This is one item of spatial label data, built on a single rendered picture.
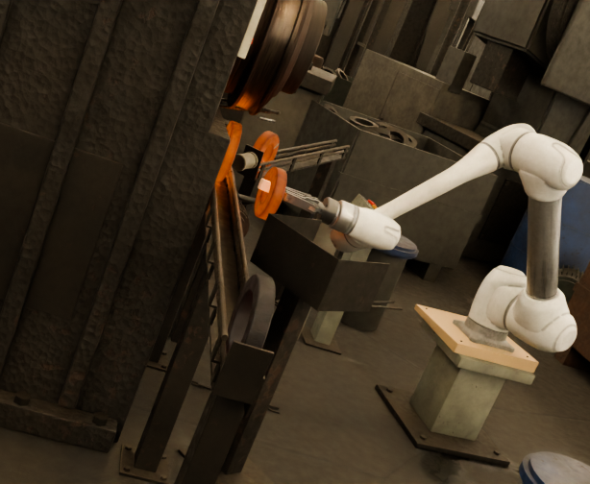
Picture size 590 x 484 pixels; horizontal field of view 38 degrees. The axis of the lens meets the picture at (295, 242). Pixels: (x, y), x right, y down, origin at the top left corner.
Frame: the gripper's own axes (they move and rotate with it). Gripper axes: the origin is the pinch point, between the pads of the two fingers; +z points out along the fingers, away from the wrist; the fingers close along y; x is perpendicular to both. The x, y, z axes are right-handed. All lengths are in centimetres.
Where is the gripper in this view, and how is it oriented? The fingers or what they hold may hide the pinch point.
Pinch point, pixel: (270, 187)
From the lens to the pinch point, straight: 242.5
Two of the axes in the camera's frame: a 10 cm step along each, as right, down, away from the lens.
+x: 4.1, -8.8, -2.4
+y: -1.4, -3.3, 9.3
